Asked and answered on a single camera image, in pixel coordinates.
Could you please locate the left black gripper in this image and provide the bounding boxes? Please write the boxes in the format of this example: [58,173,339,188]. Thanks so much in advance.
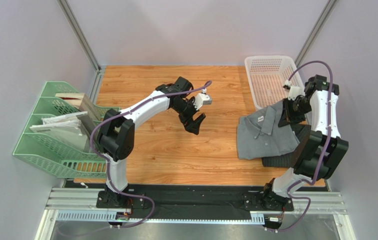
[172,96,206,135]

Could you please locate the grey long sleeve shirt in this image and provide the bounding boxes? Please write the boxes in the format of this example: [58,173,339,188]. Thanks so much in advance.
[237,101,299,160]

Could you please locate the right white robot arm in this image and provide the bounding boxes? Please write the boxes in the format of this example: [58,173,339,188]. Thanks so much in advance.
[262,75,348,209]

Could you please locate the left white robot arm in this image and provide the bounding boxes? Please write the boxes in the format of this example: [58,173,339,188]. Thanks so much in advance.
[89,77,212,207]

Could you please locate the dark striped folded shirt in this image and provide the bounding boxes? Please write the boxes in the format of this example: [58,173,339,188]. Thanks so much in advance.
[262,124,309,168]

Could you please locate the white plastic basket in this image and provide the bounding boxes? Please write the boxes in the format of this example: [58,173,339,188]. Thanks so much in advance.
[244,55,304,110]

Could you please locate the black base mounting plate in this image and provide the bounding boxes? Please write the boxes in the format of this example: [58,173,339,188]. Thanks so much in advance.
[96,184,294,220]

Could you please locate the papers in file rack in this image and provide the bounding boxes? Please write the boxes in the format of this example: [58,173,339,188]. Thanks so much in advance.
[30,111,96,153]

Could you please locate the green plastic file rack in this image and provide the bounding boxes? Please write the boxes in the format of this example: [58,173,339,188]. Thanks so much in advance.
[13,81,106,179]

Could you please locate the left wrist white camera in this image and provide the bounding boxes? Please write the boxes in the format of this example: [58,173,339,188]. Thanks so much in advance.
[193,89,212,110]

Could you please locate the wrist white camera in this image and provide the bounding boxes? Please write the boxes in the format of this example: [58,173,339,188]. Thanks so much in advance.
[283,80,305,101]
[193,89,212,110]

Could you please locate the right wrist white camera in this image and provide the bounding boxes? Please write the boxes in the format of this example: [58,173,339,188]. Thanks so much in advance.
[283,80,305,101]

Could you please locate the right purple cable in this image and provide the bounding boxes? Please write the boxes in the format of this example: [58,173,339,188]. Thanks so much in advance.
[264,60,334,233]

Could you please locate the purple cable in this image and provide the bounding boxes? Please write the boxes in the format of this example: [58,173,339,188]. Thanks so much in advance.
[264,60,334,233]
[89,79,213,230]

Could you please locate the aluminium front frame rail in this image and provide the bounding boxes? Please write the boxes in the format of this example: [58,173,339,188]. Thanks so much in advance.
[36,184,355,240]

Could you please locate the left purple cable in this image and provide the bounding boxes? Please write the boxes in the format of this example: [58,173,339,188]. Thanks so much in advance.
[89,79,213,230]

